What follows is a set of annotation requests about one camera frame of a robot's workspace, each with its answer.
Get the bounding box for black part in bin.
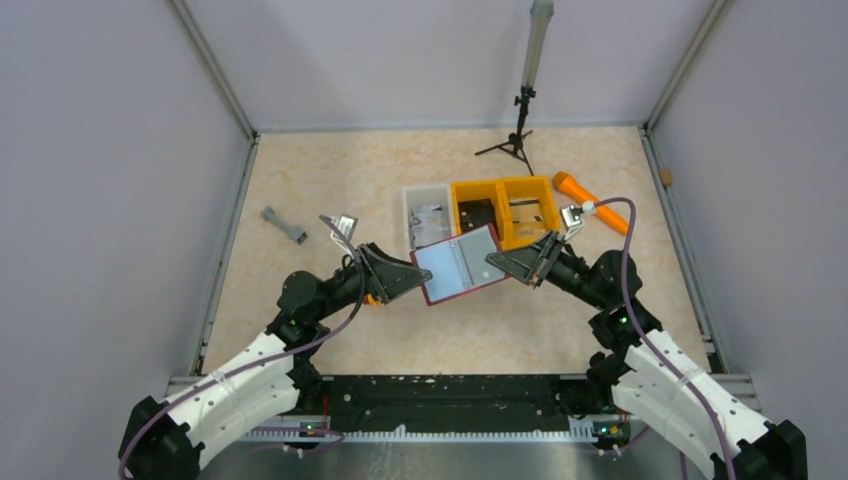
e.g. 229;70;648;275
458;199;498;233

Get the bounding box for small tan wall knob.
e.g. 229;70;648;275
658;167;673;188

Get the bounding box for orange toy microphone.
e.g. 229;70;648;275
552;171;629;235

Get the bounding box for red leather card holder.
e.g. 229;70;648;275
410;223;509;306

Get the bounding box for yellow bin with clear bag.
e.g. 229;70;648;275
501;176;561;249

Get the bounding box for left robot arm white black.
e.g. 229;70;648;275
118;243;433;479

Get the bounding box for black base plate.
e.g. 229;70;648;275
291;374;654;435

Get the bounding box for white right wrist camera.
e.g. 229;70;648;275
559;201;596;243

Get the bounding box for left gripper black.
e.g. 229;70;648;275
313;241;433;320

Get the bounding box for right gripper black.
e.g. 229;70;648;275
488;228;609;310

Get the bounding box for small packets in clear bin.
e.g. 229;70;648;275
409;204;451;249

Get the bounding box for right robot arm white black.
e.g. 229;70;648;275
486;232;809;479

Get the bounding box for grey dumbbell shaped part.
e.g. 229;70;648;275
260;206;308;245

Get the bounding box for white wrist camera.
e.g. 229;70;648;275
330;214;359;247
559;201;596;243

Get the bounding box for black tripod with grey pole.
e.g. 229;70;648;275
474;0;555;176

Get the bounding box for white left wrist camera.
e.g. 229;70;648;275
330;214;359;247

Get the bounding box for yellow bin with black part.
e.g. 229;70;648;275
451;179;512;243

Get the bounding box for clear plastic bin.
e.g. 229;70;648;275
402;184;457;251

